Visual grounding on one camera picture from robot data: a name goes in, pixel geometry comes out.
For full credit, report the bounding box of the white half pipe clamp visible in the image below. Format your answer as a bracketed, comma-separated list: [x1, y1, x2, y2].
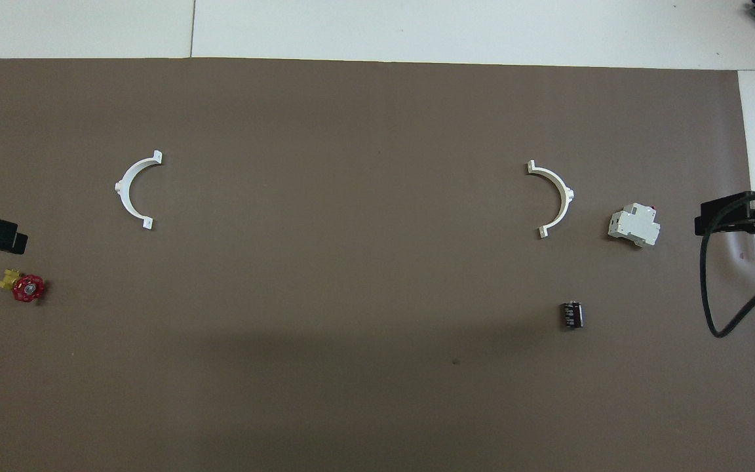
[526, 159, 575, 239]
[115, 150, 164, 231]

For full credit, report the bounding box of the red handle brass valve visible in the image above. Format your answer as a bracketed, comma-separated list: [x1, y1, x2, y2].
[0, 267, 47, 304]

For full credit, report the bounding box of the black cylindrical capacitor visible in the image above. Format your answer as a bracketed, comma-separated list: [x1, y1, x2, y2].
[560, 300, 585, 330]

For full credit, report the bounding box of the white circuit breaker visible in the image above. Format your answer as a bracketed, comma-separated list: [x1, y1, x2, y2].
[607, 203, 661, 249]

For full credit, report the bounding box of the brown table mat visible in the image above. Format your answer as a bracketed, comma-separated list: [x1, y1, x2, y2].
[0, 58, 755, 472]

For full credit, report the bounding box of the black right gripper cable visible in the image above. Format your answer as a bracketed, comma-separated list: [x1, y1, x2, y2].
[699, 187, 755, 339]

